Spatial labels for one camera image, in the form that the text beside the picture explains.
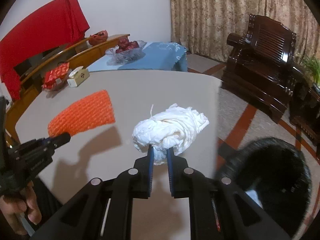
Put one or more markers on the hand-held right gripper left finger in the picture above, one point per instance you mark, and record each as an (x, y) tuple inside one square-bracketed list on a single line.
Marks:
[(150, 170)]

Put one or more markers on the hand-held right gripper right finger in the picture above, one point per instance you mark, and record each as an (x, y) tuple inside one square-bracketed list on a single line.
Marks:
[(170, 172)]

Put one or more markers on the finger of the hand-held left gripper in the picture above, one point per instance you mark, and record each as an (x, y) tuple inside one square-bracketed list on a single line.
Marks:
[(37, 162), (61, 138)]

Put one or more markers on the orange foam fruit net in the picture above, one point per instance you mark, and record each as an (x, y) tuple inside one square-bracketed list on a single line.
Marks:
[(85, 115)]

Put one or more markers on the white tissue wad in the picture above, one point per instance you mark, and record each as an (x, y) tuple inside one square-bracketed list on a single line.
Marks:
[(172, 127)]

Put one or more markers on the black trash bin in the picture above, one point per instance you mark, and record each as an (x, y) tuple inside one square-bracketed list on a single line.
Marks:
[(275, 170)]

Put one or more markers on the person's left hand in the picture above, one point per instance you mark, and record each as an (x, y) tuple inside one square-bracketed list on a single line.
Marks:
[(15, 210)]

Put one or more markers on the glass candy bowl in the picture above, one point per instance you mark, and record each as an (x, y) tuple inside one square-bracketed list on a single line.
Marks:
[(50, 88)]

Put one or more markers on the tissue box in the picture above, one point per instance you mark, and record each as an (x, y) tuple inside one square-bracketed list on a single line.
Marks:
[(80, 78)]

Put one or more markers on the red patterned packet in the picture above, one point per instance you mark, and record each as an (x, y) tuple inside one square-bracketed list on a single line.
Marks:
[(56, 75)]

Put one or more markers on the black television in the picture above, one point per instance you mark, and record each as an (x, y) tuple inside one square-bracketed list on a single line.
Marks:
[(32, 63)]

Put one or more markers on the glass fruit bowl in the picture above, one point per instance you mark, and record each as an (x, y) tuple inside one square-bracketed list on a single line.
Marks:
[(125, 56)]

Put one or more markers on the red cloth cover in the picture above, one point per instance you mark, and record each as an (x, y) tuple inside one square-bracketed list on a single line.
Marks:
[(37, 35)]

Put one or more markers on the wooden television cabinet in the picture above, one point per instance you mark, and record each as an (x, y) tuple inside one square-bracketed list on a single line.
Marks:
[(110, 43)]

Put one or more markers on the red bag on cabinet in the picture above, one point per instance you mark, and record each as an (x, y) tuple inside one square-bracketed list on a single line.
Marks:
[(98, 38)]

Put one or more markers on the blue side table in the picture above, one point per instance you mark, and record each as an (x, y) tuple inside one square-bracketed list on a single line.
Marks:
[(160, 57)]

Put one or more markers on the pile of red apples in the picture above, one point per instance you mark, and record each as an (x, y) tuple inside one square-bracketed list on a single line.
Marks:
[(127, 45)]

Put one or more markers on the dark wooden armchair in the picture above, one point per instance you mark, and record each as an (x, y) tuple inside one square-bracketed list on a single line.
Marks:
[(262, 62)]

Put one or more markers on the dark wooden side table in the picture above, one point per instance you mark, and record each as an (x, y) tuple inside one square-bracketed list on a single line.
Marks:
[(305, 120)]

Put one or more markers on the beige patterned curtain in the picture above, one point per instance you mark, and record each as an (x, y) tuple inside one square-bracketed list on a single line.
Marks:
[(212, 12)]

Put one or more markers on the potted green plant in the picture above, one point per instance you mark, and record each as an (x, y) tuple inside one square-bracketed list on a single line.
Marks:
[(312, 66)]

